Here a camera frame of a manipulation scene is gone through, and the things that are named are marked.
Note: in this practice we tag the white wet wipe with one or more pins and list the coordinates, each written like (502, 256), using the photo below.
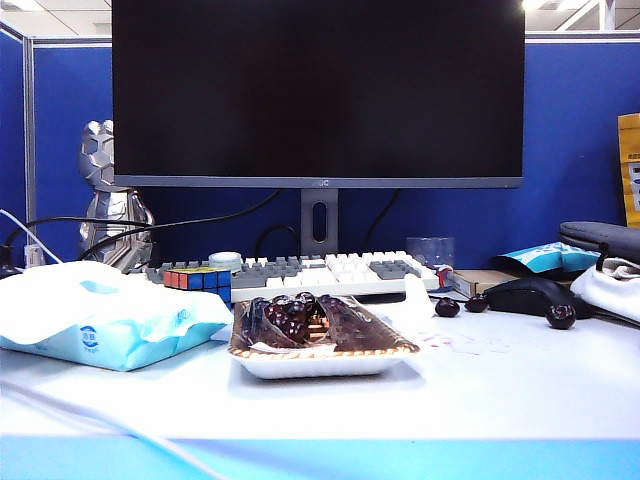
(417, 300)

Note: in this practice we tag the dark red cherry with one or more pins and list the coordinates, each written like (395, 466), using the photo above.
(476, 303)
(560, 316)
(447, 307)

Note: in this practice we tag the blue wet wipes pack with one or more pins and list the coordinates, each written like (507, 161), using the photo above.
(100, 320)

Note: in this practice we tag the grey monitor stand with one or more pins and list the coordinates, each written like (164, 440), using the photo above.
(307, 220)

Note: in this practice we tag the white and grey keyboard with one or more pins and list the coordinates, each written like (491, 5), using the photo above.
(350, 270)

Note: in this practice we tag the dark cherries pile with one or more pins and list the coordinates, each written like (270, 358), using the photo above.
(290, 315)

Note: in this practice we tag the clear plastic wrap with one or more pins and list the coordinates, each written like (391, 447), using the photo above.
(355, 327)

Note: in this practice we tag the white round lid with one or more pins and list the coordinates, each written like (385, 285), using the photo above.
(225, 260)

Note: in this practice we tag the clear plastic cup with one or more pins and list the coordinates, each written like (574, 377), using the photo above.
(430, 250)

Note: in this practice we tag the white foam tray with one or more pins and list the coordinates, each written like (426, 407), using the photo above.
(320, 366)

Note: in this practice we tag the red and white tube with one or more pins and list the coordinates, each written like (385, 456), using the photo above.
(444, 276)

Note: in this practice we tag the colourful puzzle cube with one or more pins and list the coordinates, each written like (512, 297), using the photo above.
(192, 280)

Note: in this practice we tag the black computer monitor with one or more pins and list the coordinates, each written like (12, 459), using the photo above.
(320, 90)

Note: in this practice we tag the flat brown cardboard box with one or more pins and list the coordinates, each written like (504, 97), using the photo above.
(480, 280)

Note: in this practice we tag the black computer mouse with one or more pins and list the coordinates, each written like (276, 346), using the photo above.
(525, 295)

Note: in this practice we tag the blue and white snack bag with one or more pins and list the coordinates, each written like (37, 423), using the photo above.
(550, 257)

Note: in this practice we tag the silver faceted figurine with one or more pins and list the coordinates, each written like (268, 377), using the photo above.
(100, 155)

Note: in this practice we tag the grey zipper pouch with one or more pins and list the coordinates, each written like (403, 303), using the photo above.
(600, 235)

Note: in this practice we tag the white plug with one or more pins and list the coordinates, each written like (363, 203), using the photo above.
(34, 255)

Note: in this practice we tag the white cloth bag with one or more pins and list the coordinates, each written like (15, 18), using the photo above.
(610, 295)

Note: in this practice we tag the yellow box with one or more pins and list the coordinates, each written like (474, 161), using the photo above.
(630, 150)

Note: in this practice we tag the grey partition post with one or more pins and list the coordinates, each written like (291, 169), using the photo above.
(30, 150)

